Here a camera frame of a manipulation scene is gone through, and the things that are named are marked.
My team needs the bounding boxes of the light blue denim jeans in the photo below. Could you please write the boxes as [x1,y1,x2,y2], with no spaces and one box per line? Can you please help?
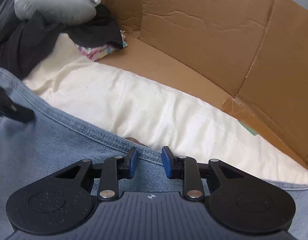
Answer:
[0,68,308,239]

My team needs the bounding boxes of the black garment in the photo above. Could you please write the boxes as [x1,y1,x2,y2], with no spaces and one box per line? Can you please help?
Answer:
[0,5,123,79]

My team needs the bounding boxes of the pastel patterned cloth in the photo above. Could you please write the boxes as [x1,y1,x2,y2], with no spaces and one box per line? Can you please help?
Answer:
[75,44,118,61]

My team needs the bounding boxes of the grey plush cloth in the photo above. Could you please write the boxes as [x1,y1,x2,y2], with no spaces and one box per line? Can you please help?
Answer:
[14,0,101,25]

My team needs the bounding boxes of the cream bear print bedsheet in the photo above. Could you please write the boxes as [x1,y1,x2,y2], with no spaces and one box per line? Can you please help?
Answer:
[24,34,308,184]

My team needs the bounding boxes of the brown cardboard box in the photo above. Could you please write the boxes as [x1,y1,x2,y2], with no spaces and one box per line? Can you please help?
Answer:
[102,0,308,168]

